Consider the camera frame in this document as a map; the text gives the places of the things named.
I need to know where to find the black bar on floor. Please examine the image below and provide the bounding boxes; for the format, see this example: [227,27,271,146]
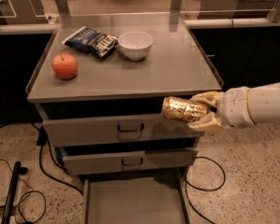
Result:
[1,161,24,224]

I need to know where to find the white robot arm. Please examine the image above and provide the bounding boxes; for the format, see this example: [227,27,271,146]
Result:
[188,83,280,132]

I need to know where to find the red apple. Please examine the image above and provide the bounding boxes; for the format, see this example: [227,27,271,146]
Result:
[51,53,78,79]

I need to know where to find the blue chip bag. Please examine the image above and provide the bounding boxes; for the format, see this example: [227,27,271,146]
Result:
[63,26,118,60]

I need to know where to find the orange soda can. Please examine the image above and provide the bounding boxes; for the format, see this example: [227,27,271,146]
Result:
[161,96,208,122]

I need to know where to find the black cable left floor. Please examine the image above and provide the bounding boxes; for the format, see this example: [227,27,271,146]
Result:
[29,121,84,196]

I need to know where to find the thin black cable loop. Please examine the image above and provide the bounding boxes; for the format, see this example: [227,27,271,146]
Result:
[0,157,47,224]

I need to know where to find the grey drawer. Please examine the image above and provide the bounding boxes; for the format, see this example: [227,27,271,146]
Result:
[80,175,190,224]
[63,148,197,175]
[43,114,203,147]

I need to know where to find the middle grey drawer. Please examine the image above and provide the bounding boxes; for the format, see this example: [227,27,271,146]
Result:
[63,148,197,175]

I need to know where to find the white bowl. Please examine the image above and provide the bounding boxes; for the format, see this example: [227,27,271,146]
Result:
[118,32,153,61]

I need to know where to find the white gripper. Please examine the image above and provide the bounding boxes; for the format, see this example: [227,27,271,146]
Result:
[188,87,254,132]

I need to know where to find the black cable floor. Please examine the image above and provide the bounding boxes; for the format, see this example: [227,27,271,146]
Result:
[184,156,227,224]
[29,121,84,196]

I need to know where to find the bottom grey drawer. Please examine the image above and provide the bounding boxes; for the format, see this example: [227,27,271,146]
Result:
[80,175,190,224]

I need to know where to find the grey drawer cabinet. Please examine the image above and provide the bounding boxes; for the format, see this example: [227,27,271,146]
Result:
[24,12,224,224]

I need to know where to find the black cable right floor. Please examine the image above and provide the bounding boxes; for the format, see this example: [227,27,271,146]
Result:
[184,156,227,224]

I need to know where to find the top grey drawer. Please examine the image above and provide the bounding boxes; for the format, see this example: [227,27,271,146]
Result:
[43,114,203,147]

